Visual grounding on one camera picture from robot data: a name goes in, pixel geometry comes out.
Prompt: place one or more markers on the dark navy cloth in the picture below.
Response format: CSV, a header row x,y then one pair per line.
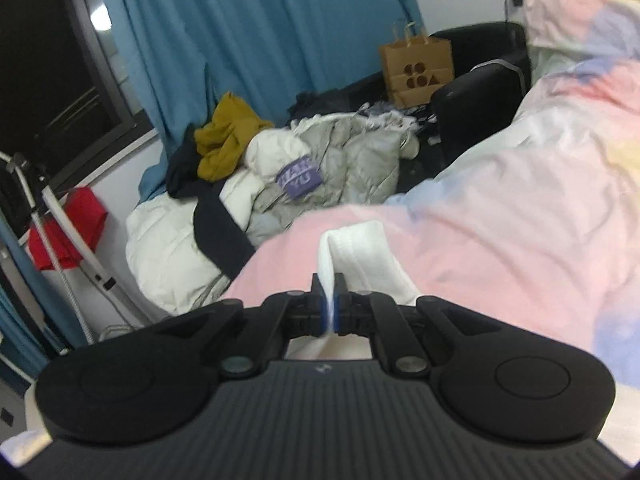
x,y
182,170

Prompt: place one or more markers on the mustard yellow cloth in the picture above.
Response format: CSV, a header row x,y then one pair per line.
x,y
225,140

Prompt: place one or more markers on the blue curtain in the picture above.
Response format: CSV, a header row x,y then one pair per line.
x,y
30,320
250,35

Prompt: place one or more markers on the pastel tie-dye blanket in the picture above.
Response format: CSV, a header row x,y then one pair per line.
x,y
500,235

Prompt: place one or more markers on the black wall socket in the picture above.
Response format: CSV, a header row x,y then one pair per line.
x,y
7,417

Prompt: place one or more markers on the brown paper bag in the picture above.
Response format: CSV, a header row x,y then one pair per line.
x,y
415,70

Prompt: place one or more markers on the red cloth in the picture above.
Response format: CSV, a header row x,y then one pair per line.
x,y
80,220

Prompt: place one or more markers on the pastel tie-dye pillow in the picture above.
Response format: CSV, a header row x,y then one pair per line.
x,y
575,15

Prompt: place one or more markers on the white pants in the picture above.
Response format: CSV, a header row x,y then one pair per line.
x,y
360,250

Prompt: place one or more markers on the black clothes pile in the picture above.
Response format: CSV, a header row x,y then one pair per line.
x,y
315,102

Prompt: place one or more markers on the white garment steamer stand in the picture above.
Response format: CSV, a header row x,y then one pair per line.
x,y
52,230

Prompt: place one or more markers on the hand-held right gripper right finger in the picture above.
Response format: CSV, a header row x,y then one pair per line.
x,y
350,315

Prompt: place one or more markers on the black armchair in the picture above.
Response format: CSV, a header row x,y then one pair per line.
x,y
475,105

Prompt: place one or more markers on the white down jacket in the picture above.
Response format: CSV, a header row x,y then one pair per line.
x,y
165,255

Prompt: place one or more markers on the grey quilted jacket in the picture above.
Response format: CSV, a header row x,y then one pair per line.
x,y
360,160

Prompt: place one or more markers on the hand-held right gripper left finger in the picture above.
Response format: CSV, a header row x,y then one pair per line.
x,y
312,310

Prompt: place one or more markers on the dark window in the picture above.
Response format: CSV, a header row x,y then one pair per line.
x,y
45,60

